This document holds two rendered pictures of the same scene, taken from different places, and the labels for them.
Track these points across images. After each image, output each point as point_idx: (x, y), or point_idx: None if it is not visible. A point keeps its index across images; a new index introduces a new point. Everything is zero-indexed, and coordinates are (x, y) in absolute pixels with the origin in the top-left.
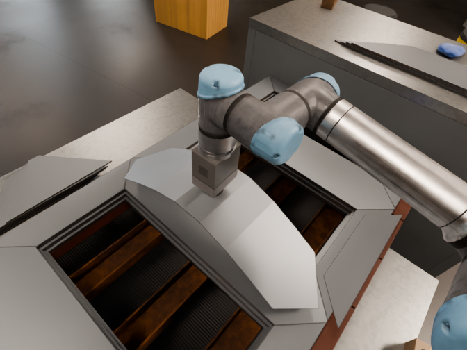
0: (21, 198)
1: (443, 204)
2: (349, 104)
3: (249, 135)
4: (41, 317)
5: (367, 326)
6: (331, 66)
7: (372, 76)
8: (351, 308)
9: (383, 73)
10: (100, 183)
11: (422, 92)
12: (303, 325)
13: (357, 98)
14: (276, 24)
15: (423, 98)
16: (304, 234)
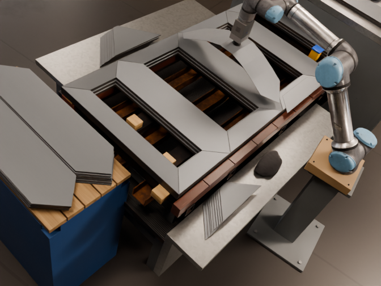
0: (117, 45)
1: (326, 40)
2: (300, 5)
3: (265, 10)
4: (157, 88)
5: (301, 133)
6: None
7: (321, 4)
8: (293, 111)
9: (327, 3)
10: (165, 42)
11: (347, 16)
12: (271, 109)
13: None
14: None
15: (348, 20)
16: None
